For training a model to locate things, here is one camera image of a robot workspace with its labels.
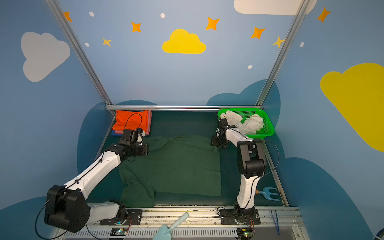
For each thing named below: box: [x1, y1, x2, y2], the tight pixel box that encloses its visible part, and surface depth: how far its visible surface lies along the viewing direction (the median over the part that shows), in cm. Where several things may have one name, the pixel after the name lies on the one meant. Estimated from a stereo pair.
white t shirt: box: [220, 110, 264, 135], surface depth 114 cm
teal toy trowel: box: [153, 212, 190, 240], surface depth 72 cm
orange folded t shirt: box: [112, 110, 149, 132], surface depth 110 cm
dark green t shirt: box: [118, 135, 222, 208], surface depth 91 cm
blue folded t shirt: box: [111, 130, 123, 137], surface depth 107 cm
